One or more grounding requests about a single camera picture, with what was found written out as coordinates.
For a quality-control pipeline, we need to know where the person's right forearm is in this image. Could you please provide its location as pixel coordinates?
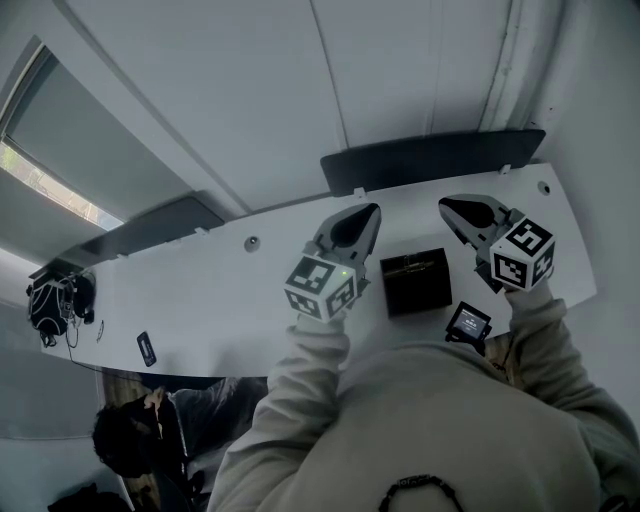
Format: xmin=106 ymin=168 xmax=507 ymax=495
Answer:
xmin=504 ymin=284 xmax=640 ymax=436

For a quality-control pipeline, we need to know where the black backpack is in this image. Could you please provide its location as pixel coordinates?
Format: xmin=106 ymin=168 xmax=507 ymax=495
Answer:
xmin=27 ymin=269 xmax=97 ymax=346

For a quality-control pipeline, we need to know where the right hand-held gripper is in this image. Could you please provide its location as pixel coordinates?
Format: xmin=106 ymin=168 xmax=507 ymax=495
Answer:
xmin=438 ymin=193 xmax=557 ymax=295

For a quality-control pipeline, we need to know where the black jacket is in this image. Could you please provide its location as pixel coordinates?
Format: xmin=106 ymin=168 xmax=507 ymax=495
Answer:
xmin=47 ymin=482 xmax=134 ymax=512

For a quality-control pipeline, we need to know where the black box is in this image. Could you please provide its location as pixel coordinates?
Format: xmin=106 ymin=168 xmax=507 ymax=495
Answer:
xmin=379 ymin=247 xmax=454 ymax=319

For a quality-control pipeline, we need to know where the black beaded necklace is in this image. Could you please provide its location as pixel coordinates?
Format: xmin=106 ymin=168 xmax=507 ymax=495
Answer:
xmin=378 ymin=474 xmax=464 ymax=512

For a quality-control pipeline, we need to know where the dark patterned smartphone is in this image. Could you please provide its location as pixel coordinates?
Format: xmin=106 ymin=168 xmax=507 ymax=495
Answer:
xmin=136 ymin=330 xmax=158 ymax=368

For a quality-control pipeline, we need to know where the white wall pipe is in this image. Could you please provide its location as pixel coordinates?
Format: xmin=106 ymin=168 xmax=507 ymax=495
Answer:
xmin=512 ymin=0 xmax=535 ymax=129
xmin=477 ymin=0 xmax=517 ymax=132

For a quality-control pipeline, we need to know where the dark grey desk partition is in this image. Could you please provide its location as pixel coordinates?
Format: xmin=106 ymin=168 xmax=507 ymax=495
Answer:
xmin=27 ymin=255 xmax=96 ymax=281
xmin=79 ymin=192 xmax=226 ymax=256
xmin=319 ymin=128 xmax=547 ymax=198

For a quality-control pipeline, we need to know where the person's beige sweatshirt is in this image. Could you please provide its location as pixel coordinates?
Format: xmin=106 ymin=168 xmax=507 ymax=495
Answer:
xmin=207 ymin=339 xmax=640 ymax=512

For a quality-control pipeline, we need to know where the window with roller blind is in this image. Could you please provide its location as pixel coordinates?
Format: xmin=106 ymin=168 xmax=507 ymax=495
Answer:
xmin=0 ymin=34 xmax=229 ymax=234

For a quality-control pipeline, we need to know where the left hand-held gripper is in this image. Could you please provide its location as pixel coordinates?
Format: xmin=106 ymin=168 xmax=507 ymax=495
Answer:
xmin=283 ymin=202 xmax=382 ymax=324

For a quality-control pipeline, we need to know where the small black display device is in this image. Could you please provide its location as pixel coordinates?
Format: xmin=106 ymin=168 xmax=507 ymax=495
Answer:
xmin=444 ymin=300 xmax=494 ymax=349

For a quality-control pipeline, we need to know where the person's left forearm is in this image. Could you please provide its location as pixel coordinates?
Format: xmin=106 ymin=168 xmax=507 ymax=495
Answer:
xmin=249 ymin=312 xmax=351 ymax=451

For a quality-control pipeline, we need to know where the plastic-wrapped chair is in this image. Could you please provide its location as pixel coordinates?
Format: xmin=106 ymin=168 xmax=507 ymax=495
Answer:
xmin=167 ymin=375 xmax=271 ymax=484

